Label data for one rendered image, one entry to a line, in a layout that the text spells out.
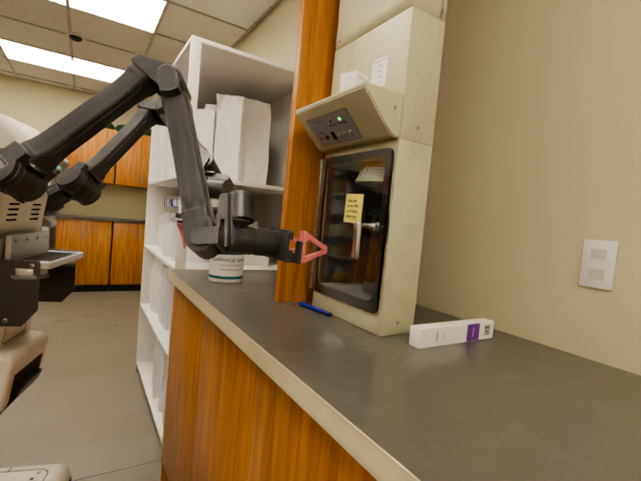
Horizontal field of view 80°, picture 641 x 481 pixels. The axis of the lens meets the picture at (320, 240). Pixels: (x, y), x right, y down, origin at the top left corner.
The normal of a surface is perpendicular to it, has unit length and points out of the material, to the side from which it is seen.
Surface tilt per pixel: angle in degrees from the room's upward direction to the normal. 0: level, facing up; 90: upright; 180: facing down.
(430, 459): 0
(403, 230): 90
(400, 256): 90
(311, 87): 90
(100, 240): 90
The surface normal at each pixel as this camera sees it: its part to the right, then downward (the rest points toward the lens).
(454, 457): 0.09, -0.99
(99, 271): 0.53, 0.09
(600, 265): -0.85, -0.05
